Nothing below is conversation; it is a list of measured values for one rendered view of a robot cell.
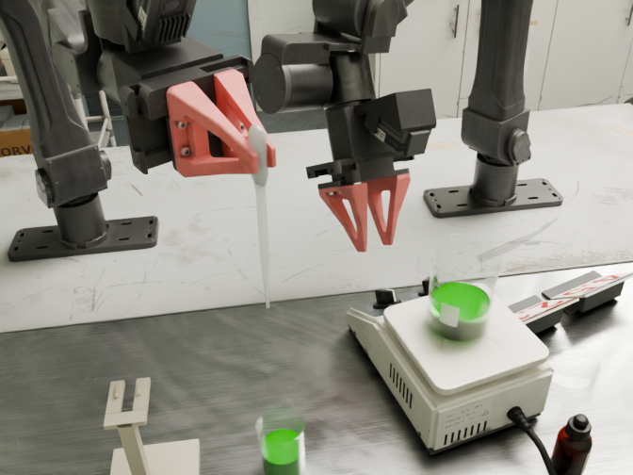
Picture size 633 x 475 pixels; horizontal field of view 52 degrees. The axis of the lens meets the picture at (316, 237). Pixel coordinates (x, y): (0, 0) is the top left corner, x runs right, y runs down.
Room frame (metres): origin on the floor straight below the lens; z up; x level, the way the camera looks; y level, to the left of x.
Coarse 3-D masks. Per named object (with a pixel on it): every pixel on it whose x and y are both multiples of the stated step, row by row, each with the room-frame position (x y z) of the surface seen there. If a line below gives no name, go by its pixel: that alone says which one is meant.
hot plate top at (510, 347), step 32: (384, 320) 0.48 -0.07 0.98; (416, 320) 0.47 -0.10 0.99; (512, 320) 0.47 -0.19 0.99; (416, 352) 0.43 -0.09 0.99; (448, 352) 0.43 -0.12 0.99; (480, 352) 0.43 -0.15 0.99; (512, 352) 0.43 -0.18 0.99; (544, 352) 0.42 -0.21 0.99; (448, 384) 0.39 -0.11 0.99; (480, 384) 0.39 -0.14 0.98
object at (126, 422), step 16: (112, 384) 0.37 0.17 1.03; (144, 384) 0.36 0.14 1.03; (112, 400) 0.35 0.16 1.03; (144, 400) 0.35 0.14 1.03; (112, 416) 0.33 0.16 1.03; (128, 416) 0.33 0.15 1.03; (144, 416) 0.33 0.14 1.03; (128, 432) 0.33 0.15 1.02; (128, 448) 0.32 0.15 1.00; (144, 448) 0.39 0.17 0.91; (160, 448) 0.39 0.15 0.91; (176, 448) 0.39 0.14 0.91; (192, 448) 0.39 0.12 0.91; (112, 464) 0.38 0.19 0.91; (128, 464) 0.32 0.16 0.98; (144, 464) 0.33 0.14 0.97; (160, 464) 0.38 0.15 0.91; (176, 464) 0.37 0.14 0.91; (192, 464) 0.37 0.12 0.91
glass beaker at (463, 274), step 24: (456, 240) 0.50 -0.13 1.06; (432, 264) 0.46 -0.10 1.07; (456, 264) 0.49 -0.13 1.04; (480, 264) 0.48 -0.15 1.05; (432, 288) 0.46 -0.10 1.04; (456, 288) 0.44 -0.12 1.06; (480, 288) 0.44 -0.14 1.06; (432, 312) 0.45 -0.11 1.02; (456, 312) 0.44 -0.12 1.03; (480, 312) 0.44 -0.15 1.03; (456, 336) 0.44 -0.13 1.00; (480, 336) 0.44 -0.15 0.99
